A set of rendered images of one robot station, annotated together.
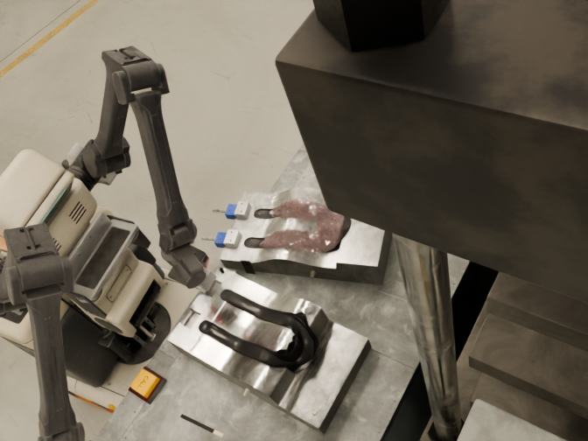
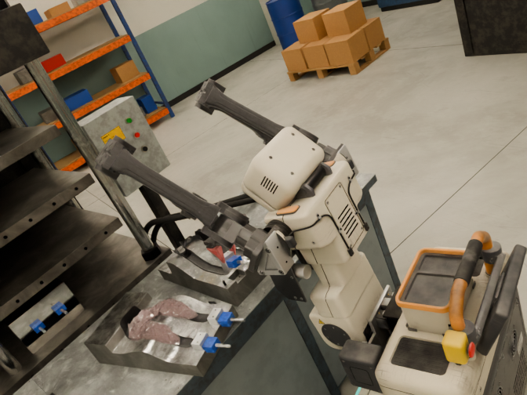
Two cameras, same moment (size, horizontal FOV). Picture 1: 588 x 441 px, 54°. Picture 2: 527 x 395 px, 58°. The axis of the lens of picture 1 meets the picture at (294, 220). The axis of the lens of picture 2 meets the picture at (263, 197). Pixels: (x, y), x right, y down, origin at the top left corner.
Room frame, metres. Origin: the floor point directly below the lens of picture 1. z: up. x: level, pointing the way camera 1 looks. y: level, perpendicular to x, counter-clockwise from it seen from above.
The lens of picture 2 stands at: (2.44, 0.56, 1.86)
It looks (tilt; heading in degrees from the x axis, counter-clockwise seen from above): 26 degrees down; 182
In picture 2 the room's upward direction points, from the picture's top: 25 degrees counter-clockwise
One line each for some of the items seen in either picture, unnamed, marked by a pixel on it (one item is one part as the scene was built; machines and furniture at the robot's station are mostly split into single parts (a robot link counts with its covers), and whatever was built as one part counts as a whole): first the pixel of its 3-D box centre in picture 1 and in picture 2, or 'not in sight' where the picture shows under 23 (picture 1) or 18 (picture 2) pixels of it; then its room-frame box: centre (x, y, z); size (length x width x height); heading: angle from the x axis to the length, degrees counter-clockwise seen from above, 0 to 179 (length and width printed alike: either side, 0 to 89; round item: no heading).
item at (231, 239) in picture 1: (220, 240); (228, 319); (1.14, 0.24, 0.86); 0.13 x 0.05 x 0.05; 55
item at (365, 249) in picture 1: (306, 230); (160, 329); (1.04, -0.02, 0.86); 0.50 x 0.26 x 0.11; 55
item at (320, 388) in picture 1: (264, 339); (212, 258); (0.75, 0.21, 0.87); 0.50 x 0.26 x 0.14; 38
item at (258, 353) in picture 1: (256, 327); (207, 251); (0.77, 0.21, 0.92); 0.35 x 0.16 x 0.09; 38
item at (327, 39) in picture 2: not in sight; (330, 39); (-4.13, 2.06, 0.37); 1.20 x 0.82 x 0.74; 35
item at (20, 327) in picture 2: not in sight; (29, 303); (0.46, -0.72, 0.87); 0.50 x 0.27 x 0.17; 38
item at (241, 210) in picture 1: (230, 211); (213, 345); (1.23, 0.17, 0.86); 0.13 x 0.05 x 0.05; 55
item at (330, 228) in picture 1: (301, 224); (156, 319); (1.03, -0.02, 0.90); 0.26 x 0.18 x 0.08; 55
